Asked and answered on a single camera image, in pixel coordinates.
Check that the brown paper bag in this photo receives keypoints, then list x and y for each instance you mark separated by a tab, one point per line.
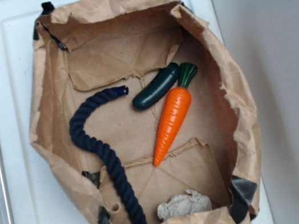
91	45

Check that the orange toy carrot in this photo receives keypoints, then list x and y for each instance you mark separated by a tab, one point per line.
175	109

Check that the dark green toy cucumber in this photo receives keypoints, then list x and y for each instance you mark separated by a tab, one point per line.
157	88

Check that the crumpled white paper ball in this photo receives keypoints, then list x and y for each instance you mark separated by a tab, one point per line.
182	205

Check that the white plastic bin lid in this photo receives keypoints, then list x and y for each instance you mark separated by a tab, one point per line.
34	194

